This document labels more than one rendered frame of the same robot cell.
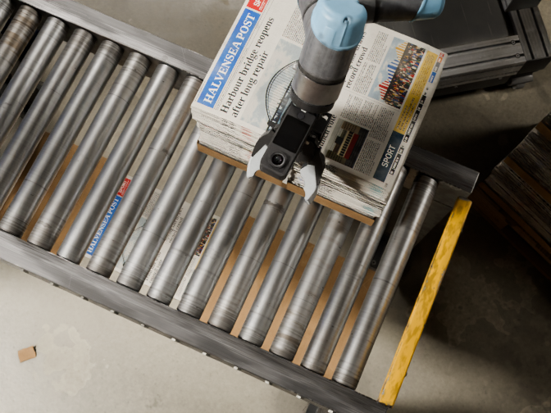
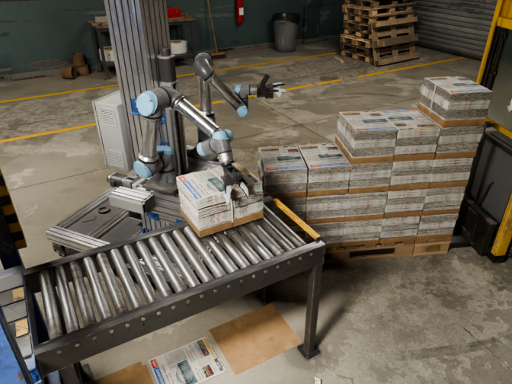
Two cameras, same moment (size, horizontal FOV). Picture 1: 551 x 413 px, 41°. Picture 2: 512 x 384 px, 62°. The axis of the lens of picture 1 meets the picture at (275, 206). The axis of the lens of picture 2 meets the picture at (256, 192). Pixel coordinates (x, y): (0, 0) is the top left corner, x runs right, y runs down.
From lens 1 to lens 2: 1.54 m
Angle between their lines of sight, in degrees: 50
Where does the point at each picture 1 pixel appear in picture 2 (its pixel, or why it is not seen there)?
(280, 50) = (202, 181)
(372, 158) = (250, 180)
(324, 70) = (227, 147)
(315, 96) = (230, 156)
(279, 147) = (234, 172)
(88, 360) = not seen: outside the picture
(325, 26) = (220, 135)
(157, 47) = (155, 232)
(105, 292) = (219, 280)
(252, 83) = (204, 189)
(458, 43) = not seen: hidden behind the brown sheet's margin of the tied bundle
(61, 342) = not seen: outside the picture
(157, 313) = (241, 272)
